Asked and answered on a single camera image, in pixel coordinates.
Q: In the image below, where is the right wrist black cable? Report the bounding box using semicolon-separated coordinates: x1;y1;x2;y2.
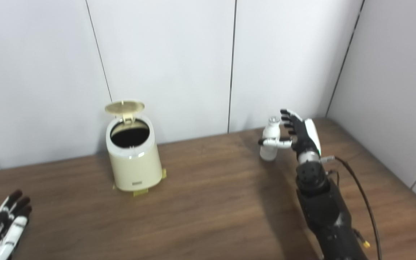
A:
319;155;382;260

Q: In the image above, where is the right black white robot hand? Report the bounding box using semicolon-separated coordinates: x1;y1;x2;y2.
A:
258;109;322;157

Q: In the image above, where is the cream-colored lidded bin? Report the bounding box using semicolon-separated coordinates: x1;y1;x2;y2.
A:
105;100;163;192

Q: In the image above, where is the small white plastic bottle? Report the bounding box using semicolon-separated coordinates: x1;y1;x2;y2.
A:
260;116;281;161

